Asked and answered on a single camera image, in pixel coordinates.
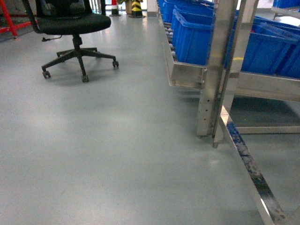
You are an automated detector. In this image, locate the stainless steel roller rack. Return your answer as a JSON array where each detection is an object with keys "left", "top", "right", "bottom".
[{"left": 159, "top": 0, "right": 300, "bottom": 148}]

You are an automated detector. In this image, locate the large blue plastic bin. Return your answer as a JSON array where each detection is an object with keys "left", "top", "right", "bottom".
[{"left": 172, "top": 8, "right": 213, "bottom": 66}]

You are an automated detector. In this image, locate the yellow black striped bollard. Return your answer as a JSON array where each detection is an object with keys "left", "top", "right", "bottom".
[{"left": 129, "top": 0, "right": 145, "bottom": 18}]

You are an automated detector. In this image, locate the distant red white cone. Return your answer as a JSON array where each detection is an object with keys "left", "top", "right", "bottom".
[{"left": 110, "top": 0, "right": 121, "bottom": 17}]

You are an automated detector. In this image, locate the black office chair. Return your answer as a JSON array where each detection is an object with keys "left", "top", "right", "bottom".
[{"left": 22, "top": 0, "right": 119, "bottom": 83}]

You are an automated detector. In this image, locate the blue plastic bin behind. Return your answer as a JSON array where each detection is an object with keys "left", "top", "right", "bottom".
[{"left": 241, "top": 22, "right": 300, "bottom": 78}]

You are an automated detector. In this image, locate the red metal table frame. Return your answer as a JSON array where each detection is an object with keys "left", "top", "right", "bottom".
[{"left": 0, "top": 0, "right": 31, "bottom": 39}]

